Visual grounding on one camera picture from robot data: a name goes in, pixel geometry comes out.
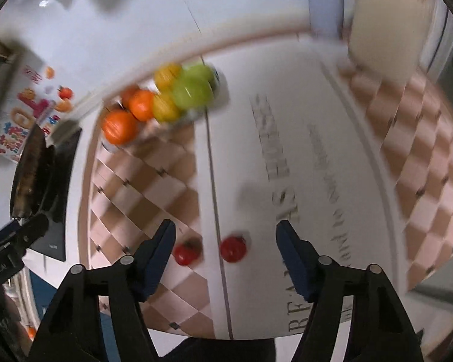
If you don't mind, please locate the colourful cereal box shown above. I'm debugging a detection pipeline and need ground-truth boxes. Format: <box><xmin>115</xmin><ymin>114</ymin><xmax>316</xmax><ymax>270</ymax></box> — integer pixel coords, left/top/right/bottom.
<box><xmin>0</xmin><ymin>51</ymin><xmax>76</xmax><ymax>164</ymax></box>

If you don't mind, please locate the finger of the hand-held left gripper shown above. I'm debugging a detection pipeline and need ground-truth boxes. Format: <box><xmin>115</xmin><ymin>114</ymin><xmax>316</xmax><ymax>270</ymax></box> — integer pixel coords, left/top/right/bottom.
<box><xmin>0</xmin><ymin>213</ymin><xmax>50</xmax><ymax>259</ymax></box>

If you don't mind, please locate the yellow citrus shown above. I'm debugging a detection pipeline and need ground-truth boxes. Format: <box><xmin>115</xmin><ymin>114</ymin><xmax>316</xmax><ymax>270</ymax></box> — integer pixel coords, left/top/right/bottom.
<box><xmin>152</xmin><ymin>92</ymin><xmax>182</xmax><ymax>123</ymax></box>
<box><xmin>154</xmin><ymin>64</ymin><xmax>184</xmax><ymax>91</ymax></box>

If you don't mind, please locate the cream utensil holder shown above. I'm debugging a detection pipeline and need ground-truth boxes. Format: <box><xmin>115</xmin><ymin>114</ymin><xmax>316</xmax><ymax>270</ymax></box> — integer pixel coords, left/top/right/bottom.
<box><xmin>347</xmin><ymin>0</ymin><xmax>435</xmax><ymax>84</ymax></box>

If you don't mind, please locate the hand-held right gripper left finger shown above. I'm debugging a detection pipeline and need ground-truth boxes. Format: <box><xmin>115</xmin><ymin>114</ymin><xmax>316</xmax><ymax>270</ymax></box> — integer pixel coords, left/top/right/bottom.
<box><xmin>28</xmin><ymin>219</ymin><xmax>177</xmax><ymax>362</ymax></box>

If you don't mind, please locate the black gas stove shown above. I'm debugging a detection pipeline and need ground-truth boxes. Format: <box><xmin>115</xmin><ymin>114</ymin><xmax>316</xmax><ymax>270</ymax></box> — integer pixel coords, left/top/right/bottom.
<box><xmin>28</xmin><ymin>128</ymin><xmax>83</xmax><ymax>262</ymax></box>

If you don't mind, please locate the black wok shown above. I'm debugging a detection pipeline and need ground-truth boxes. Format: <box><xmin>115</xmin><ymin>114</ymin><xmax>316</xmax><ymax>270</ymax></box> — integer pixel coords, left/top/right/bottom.
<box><xmin>9</xmin><ymin>122</ymin><xmax>55</xmax><ymax>219</ymax></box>

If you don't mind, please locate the grey spray can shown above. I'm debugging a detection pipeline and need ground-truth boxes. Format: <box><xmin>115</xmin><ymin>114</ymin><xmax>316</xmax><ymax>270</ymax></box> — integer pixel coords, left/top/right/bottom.
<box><xmin>304</xmin><ymin>0</ymin><xmax>350</xmax><ymax>40</ymax></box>

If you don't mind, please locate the checkered table mat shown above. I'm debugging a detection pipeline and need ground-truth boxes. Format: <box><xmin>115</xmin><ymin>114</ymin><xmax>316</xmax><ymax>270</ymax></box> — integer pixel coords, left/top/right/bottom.
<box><xmin>87</xmin><ymin>38</ymin><xmax>453</xmax><ymax>342</ymax></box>

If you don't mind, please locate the green apple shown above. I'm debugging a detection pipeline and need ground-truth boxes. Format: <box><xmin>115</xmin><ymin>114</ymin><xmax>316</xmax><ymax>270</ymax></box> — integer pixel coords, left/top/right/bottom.
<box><xmin>172</xmin><ymin>75</ymin><xmax>216</xmax><ymax>110</ymax></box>
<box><xmin>183</xmin><ymin>64</ymin><xmax>217</xmax><ymax>84</ymax></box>

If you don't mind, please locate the red cherry tomato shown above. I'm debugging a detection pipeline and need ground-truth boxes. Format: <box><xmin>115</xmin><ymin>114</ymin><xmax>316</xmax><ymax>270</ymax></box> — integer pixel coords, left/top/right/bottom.
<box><xmin>220</xmin><ymin>234</ymin><xmax>252</xmax><ymax>263</ymax></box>
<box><xmin>174</xmin><ymin>238</ymin><xmax>203</xmax><ymax>265</ymax></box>

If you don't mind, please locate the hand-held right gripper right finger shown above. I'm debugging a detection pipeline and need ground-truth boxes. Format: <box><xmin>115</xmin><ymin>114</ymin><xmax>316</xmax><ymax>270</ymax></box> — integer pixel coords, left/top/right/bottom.
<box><xmin>275</xmin><ymin>221</ymin><xmax>425</xmax><ymax>362</ymax></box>

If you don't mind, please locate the orange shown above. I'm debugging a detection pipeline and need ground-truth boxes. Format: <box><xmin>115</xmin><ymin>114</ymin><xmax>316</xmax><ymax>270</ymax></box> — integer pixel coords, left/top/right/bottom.
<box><xmin>103</xmin><ymin>110</ymin><xmax>140</xmax><ymax>145</ymax></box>
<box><xmin>129</xmin><ymin>90</ymin><xmax>156</xmax><ymax>122</ymax></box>

